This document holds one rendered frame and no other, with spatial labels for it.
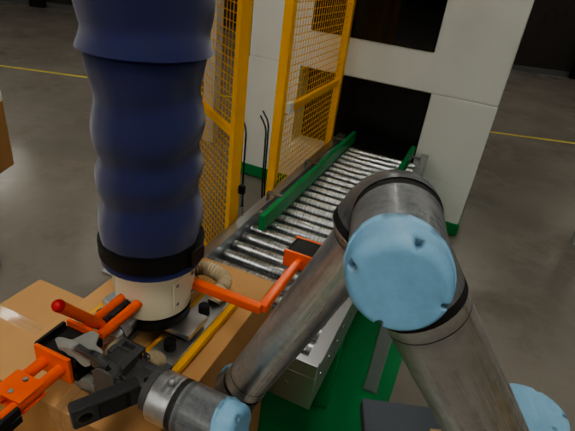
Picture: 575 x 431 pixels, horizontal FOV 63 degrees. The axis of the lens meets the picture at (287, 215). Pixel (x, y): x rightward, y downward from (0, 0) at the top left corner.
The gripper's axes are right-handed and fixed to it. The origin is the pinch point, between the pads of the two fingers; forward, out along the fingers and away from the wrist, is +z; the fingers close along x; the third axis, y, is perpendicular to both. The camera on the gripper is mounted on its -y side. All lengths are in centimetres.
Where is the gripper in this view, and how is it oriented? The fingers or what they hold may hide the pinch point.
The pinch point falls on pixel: (60, 357)
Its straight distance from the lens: 100.0
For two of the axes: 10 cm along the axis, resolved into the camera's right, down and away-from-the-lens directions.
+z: -9.1, -2.8, 3.0
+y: 4.0, -4.1, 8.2
